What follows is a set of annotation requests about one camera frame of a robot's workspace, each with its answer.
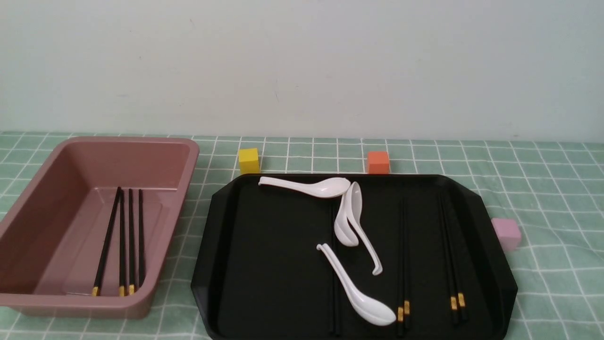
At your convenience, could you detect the black chopstick tray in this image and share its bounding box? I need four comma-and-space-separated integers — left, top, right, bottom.
440, 194, 469, 323
329, 203, 341, 338
437, 193, 461, 327
402, 199, 411, 332

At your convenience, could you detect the white spoon top horizontal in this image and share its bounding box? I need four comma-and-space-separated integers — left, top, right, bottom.
259, 176, 351, 198

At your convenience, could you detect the yellow cube block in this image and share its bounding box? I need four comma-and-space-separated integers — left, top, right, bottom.
239, 148, 260, 175

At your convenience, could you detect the white spoon middle right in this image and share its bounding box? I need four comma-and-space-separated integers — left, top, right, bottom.
344, 181, 383, 276

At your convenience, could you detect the white spoon middle left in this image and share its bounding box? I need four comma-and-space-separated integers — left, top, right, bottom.
334, 191, 359, 247

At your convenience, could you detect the orange cube block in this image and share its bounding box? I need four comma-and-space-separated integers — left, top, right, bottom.
367, 151, 390, 175

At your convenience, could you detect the black plastic tray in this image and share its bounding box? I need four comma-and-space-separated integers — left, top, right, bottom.
191, 174, 518, 340

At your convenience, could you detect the white spoon lower front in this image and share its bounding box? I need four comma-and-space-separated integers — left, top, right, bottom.
316, 243, 397, 326

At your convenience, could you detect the black chopstick in bin rightmost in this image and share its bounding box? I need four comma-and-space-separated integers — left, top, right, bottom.
138, 189, 145, 288

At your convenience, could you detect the black chopstick in bin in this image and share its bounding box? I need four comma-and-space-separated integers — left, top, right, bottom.
118, 187, 127, 297
138, 189, 145, 288
128, 188, 136, 296
91, 187, 122, 297

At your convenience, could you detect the pink cube block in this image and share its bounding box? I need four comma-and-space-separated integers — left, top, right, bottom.
491, 218, 522, 252

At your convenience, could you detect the black chopstick in bin leftmost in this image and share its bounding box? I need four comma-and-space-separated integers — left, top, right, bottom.
91, 187, 122, 297

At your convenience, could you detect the green checkered tablecloth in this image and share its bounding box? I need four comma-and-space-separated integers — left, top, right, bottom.
0, 135, 604, 340

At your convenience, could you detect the pink plastic bin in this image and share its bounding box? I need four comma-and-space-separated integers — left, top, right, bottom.
0, 137, 199, 319

